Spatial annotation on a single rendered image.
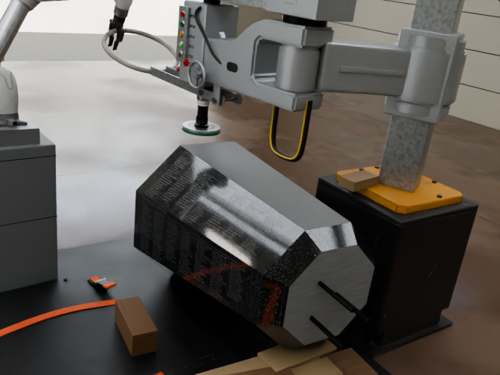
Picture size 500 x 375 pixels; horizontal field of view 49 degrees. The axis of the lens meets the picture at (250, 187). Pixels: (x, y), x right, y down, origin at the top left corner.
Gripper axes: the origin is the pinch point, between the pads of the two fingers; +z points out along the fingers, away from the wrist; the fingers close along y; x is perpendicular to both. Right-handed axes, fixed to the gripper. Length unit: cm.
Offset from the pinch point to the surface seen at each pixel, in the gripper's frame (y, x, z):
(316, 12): 137, -43, -105
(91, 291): 109, -91, 73
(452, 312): 264, 37, 26
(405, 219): 213, -21, -40
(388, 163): 188, 5, -45
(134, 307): 140, -98, 46
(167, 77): 59, -16, -16
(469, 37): 98, 608, 28
